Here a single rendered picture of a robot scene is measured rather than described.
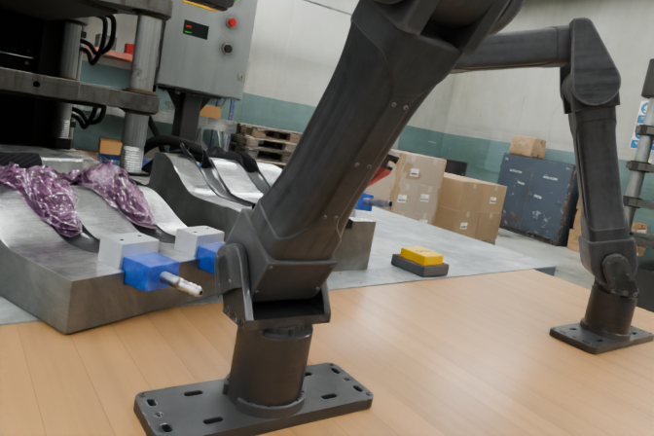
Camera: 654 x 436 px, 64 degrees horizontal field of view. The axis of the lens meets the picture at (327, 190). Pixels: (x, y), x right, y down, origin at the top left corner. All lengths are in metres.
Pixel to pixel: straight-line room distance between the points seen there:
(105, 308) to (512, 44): 0.65
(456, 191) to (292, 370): 5.01
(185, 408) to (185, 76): 1.30
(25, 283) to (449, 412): 0.44
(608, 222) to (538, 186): 7.05
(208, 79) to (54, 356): 1.25
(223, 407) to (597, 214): 0.61
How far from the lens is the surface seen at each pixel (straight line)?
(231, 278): 0.42
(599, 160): 0.86
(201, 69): 1.67
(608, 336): 0.90
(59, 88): 1.47
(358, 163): 0.36
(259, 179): 1.09
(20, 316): 0.62
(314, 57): 8.40
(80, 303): 0.57
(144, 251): 0.61
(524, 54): 0.85
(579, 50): 0.84
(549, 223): 7.78
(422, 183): 4.87
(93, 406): 0.47
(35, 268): 0.61
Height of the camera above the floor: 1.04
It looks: 7 degrees down
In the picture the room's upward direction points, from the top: 10 degrees clockwise
